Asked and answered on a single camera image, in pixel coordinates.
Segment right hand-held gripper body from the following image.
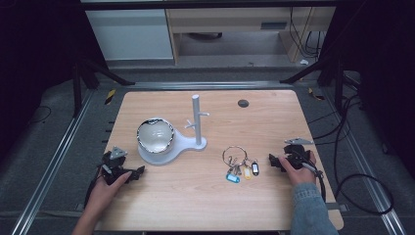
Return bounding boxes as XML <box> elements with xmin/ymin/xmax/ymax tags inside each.
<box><xmin>283</xmin><ymin>137</ymin><xmax>325</xmax><ymax>179</ymax></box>

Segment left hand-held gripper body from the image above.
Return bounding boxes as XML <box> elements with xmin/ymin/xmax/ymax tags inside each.
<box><xmin>99</xmin><ymin>146</ymin><xmax>132</xmax><ymax>186</ymax></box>

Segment metal key ring with tags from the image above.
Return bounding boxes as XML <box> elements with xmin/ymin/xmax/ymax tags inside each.
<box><xmin>221</xmin><ymin>145</ymin><xmax>260</xmax><ymax>184</ymax></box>

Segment white peg rack with base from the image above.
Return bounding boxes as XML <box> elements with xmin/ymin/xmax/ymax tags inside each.
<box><xmin>137</xmin><ymin>94</ymin><xmax>211</xmax><ymax>166</ymax></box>

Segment person's right hand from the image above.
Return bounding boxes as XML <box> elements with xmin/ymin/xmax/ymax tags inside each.
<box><xmin>278</xmin><ymin>151</ymin><xmax>318</xmax><ymax>188</ymax></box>

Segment person's left hand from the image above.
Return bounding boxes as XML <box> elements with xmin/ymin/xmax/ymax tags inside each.
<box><xmin>85</xmin><ymin>170</ymin><xmax>133</xmax><ymax>214</ymax></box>

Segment yellow black tape strip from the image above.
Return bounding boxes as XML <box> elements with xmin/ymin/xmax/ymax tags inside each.
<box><xmin>307</xmin><ymin>87</ymin><xmax>327</xmax><ymax>102</ymax></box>
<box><xmin>104</xmin><ymin>88</ymin><xmax>117</xmax><ymax>106</ymax></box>

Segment black metal stand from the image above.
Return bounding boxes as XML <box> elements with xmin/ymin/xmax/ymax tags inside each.
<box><xmin>71</xmin><ymin>57</ymin><xmax>137</xmax><ymax>118</ymax></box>
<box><xmin>279</xmin><ymin>53</ymin><xmax>346</xmax><ymax>114</ymax></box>

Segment white cabinet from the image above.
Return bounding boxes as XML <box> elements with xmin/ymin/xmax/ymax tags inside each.
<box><xmin>84</xmin><ymin>8</ymin><xmax>174</xmax><ymax>62</ymax></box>

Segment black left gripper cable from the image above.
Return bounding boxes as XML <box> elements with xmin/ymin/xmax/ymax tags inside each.
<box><xmin>83</xmin><ymin>165</ymin><xmax>105</xmax><ymax>210</ymax></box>

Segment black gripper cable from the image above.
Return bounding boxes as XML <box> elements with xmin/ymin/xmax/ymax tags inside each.
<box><xmin>83</xmin><ymin>165</ymin><xmax>105</xmax><ymax>210</ymax></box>
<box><xmin>301</xmin><ymin>161</ymin><xmax>328</xmax><ymax>203</ymax></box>

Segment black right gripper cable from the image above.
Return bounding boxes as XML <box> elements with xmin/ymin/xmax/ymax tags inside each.
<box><xmin>301</xmin><ymin>161</ymin><xmax>328</xmax><ymax>203</ymax></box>

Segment black looped floor cable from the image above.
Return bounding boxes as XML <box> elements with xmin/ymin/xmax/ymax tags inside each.
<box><xmin>307</xmin><ymin>92</ymin><xmax>395</xmax><ymax>216</ymax></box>

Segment aluminium floor rail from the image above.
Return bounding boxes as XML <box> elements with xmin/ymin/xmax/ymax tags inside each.
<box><xmin>321</xmin><ymin>87</ymin><xmax>408</xmax><ymax>235</ymax></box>
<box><xmin>125</xmin><ymin>80</ymin><xmax>295</xmax><ymax>91</ymax></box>
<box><xmin>10</xmin><ymin>88</ymin><xmax>96</xmax><ymax>235</ymax></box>

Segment thin black floor cable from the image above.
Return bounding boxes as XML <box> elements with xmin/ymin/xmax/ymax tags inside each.
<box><xmin>28</xmin><ymin>105</ymin><xmax>53</xmax><ymax>125</ymax></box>

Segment black hanging desk cables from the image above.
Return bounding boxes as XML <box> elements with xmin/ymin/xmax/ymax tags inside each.
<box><xmin>289</xmin><ymin>6</ymin><xmax>328</xmax><ymax>61</ymax></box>

